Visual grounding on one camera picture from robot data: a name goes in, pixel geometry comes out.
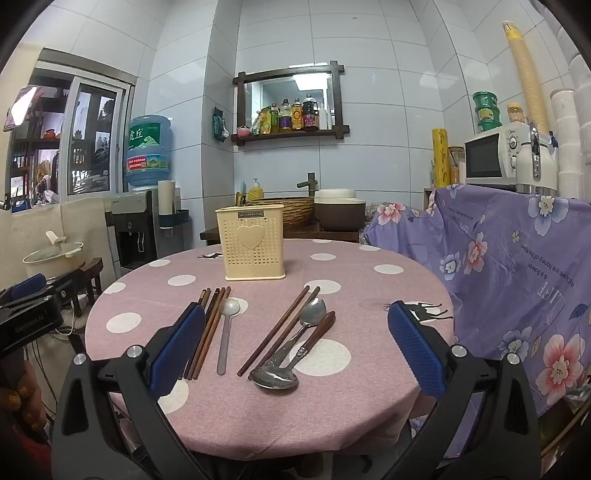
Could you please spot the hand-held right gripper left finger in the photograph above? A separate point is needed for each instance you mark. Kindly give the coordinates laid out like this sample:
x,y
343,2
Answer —
x,y
178,350

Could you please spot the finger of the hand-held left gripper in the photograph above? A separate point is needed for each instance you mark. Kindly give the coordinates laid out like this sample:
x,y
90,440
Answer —
x,y
27,285

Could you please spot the person's left forearm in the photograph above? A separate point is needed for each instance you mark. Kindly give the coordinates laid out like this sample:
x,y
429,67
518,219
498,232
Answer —
x,y
18,447

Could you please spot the yellow lidded jar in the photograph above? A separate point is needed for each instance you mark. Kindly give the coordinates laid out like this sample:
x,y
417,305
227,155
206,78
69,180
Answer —
x,y
517,113

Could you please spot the grey floral cloth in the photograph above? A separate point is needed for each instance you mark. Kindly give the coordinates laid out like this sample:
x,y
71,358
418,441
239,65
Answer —
x,y
369,217

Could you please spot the pink bowl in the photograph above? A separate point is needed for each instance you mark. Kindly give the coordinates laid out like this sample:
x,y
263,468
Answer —
x,y
244,131

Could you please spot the tall yellow paper cup stack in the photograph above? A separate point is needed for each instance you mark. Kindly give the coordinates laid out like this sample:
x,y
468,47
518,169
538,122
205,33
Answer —
x,y
524,69

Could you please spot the brown and cream rice cooker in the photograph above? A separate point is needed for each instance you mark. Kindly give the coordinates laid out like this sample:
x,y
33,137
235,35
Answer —
x,y
337,217

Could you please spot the dark wooden stool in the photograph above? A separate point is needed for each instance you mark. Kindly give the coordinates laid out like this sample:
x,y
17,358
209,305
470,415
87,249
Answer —
x,y
90,272

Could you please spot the ornate metal spoon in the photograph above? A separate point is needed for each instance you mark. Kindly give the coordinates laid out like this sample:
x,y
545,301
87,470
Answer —
x,y
314,310

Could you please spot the pink polka dot tablecloth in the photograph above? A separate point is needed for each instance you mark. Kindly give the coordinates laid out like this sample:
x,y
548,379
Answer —
x,y
369,286

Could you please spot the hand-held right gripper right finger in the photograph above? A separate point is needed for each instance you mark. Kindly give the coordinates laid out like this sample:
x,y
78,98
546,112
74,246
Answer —
x,y
415,350

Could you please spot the grey spoon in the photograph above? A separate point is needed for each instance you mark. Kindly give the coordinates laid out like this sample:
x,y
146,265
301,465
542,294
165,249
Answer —
x,y
225,341

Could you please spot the yellow soap bottle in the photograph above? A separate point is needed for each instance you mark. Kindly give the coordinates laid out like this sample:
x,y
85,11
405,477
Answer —
x,y
255,190

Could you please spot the yellow roll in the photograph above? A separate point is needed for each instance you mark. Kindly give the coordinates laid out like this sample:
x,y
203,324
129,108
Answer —
x,y
441,157

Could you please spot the stacks of white cups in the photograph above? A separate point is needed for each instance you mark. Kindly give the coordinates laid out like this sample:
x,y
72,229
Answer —
x,y
570,138

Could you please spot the row of condiment bottles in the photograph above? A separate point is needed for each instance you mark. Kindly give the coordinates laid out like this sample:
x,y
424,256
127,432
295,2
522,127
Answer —
x,y
295,117

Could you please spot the bundle of brown chopsticks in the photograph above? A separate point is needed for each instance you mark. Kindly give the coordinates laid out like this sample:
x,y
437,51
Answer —
x,y
211,330

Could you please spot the wooden cabinet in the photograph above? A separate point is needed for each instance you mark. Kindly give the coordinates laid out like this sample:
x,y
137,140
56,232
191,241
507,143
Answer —
x,y
428,198

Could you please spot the cream pot with lid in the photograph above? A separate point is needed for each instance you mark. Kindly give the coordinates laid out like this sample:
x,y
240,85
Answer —
x,y
46,263

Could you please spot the woven sink basin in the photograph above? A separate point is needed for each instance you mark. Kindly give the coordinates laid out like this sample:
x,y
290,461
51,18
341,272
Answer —
x,y
295,212

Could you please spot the purple floral cloth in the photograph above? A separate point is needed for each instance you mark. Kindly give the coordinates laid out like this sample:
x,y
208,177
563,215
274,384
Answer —
x,y
498,277

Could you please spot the white microwave oven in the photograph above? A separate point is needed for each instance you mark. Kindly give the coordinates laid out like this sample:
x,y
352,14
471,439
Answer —
x,y
482,157

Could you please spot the blue water jug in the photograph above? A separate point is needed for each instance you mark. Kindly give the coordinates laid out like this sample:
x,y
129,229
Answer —
x,y
147,152

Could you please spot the water dispenser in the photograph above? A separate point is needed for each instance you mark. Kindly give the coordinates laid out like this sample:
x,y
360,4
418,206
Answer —
x,y
134,240

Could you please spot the green packet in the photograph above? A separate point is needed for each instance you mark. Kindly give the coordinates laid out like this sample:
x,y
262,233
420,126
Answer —
x,y
220,124

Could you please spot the bronze faucet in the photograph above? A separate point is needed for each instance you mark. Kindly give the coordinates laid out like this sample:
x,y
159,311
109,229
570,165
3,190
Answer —
x,y
309,182

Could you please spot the person's left hand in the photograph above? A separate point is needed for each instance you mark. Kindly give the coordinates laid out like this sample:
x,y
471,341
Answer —
x,y
18,392

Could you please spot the sliding glass window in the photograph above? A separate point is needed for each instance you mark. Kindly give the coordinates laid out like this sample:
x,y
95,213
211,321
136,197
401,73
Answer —
x,y
87,138

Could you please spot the cream perforated utensil holder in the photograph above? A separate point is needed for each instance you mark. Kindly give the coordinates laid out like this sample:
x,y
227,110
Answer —
x,y
249,258

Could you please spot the dark wood framed mirror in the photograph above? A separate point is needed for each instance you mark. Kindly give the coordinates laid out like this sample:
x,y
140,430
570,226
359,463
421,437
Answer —
x,y
277,92

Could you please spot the beige cloth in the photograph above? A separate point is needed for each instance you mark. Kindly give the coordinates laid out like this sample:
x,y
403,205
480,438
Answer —
x,y
83,230

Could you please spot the cup dispenser with teal base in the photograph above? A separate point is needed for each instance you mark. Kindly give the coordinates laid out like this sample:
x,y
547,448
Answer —
x,y
166,198

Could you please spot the dark wooden counter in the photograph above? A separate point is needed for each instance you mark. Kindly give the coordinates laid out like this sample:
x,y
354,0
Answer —
x,y
323,235

